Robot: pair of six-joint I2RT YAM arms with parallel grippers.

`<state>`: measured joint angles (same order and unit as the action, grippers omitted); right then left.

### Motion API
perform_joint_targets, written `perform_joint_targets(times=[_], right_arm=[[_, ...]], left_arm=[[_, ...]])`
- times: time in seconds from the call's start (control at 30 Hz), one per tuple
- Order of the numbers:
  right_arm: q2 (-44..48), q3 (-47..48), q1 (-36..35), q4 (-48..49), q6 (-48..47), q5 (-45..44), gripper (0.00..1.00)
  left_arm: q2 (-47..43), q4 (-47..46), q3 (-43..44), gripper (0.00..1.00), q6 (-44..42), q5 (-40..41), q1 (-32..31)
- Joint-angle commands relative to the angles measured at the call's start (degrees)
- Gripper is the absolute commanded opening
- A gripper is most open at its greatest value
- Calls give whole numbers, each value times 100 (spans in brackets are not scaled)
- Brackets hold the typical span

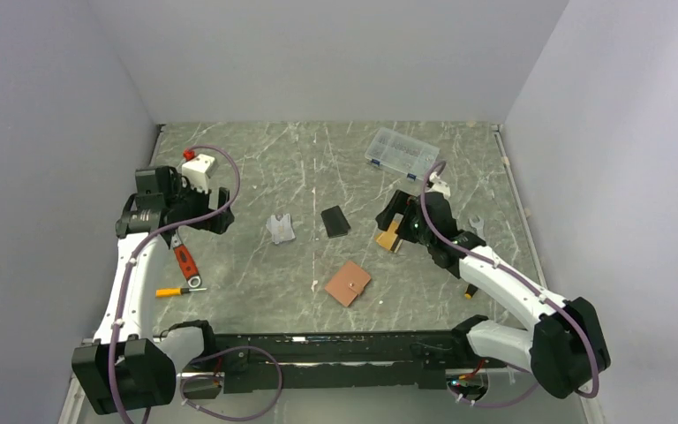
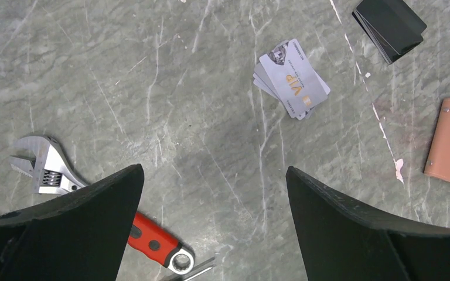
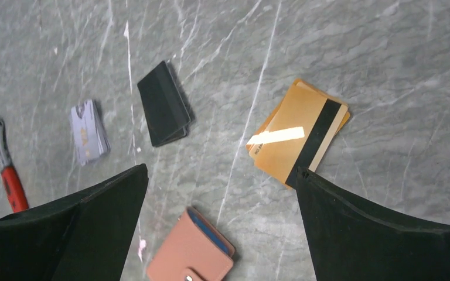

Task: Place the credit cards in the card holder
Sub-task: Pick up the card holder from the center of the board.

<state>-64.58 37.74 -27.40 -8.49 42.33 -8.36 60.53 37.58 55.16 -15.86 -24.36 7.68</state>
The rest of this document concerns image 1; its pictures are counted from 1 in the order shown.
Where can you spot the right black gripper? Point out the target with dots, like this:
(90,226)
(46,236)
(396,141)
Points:
(399,204)

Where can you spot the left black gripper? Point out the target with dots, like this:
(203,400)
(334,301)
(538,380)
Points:
(217,223)

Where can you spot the silver credit cards stack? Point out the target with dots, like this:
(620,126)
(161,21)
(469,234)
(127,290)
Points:
(280,228)

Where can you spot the brown leather card holder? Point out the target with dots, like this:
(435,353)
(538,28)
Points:
(347,283)

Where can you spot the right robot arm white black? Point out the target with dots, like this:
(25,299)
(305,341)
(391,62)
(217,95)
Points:
(560,341)

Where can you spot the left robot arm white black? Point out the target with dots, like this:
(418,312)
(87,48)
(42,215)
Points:
(123,365)

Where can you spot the gold credit card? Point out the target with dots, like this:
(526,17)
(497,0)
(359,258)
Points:
(389,239)

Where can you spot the black credit cards stack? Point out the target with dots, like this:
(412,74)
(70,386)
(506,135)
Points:
(335,222)

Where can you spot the clear plastic organizer box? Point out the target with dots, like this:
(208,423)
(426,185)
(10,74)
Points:
(402,154)

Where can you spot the silver wrench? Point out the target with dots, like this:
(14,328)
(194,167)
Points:
(478,224)

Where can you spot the black yellow screwdriver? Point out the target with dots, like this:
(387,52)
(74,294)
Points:
(470,291)

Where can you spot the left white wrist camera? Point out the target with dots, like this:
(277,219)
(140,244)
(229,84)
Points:
(199,171)

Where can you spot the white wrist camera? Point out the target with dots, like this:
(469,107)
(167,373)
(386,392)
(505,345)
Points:
(436,185)
(199,171)

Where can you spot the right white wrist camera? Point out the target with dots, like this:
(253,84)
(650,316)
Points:
(436,185)

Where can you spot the yellow handled screwdriver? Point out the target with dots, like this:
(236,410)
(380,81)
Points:
(175,292)

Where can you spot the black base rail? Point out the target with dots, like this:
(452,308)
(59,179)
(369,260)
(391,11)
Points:
(426,359)

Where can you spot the aluminium frame rail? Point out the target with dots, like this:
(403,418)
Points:
(75,404)

